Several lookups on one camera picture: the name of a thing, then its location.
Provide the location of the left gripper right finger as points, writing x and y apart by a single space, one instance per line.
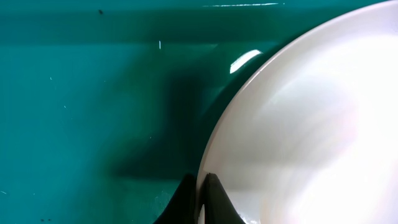
218 207

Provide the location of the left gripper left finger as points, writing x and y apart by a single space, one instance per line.
181 208

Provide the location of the white plate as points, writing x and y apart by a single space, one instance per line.
311 137

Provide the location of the teal plastic tray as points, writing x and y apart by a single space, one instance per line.
106 105

